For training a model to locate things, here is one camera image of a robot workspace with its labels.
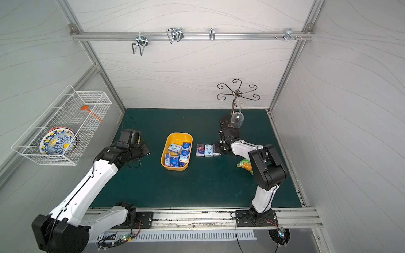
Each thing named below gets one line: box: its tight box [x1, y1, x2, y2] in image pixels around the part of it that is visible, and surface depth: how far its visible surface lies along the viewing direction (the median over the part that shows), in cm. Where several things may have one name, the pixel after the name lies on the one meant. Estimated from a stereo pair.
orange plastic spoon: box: [80, 104, 104, 122], surface depth 80 cm
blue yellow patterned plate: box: [39, 126, 78, 155], surface depth 62 cm
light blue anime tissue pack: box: [167, 142, 182, 154], surface depth 98 cm
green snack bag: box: [236, 158, 254, 175], surface depth 90 cm
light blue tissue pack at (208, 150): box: [204, 143, 214, 158], surface depth 98 cm
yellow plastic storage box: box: [160, 132, 194, 172], surface depth 95 cm
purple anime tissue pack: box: [195, 143, 205, 157], surface depth 98 cm
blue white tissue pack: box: [181, 142, 191, 154], surface depth 98 cm
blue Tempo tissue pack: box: [170, 155, 180, 168], surface depth 90 cm
